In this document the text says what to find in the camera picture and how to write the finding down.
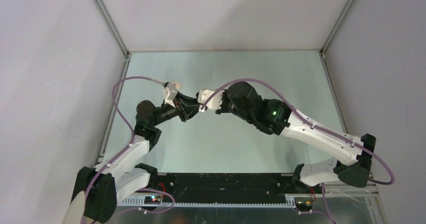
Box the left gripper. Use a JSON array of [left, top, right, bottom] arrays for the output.
[[151, 91, 200, 127]]

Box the beige earbud charging case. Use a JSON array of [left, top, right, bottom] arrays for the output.
[[171, 81, 181, 90]]

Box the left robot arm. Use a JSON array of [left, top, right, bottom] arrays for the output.
[[62, 87, 204, 223]]

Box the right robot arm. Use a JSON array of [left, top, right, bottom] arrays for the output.
[[212, 81, 376, 193]]

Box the left controller board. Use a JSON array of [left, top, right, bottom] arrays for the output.
[[144, 195, 162, 205]]

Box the controller board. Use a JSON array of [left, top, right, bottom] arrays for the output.
[[144, 195, 162, 205], [294, 201, 314, 214]]

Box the right controller board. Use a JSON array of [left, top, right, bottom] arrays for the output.
[[294, 201, 314, 214]]

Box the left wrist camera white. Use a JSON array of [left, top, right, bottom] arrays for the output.
[[162, 82, 179, 108]]

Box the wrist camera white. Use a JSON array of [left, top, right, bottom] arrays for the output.
[[197, 89, 225, 112], [162, 82, 179, 108]]

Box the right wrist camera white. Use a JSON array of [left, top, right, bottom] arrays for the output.
[[197, 89, 225, 112]]

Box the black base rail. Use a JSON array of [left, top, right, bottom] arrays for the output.
[[148, 173, 321, 205]]

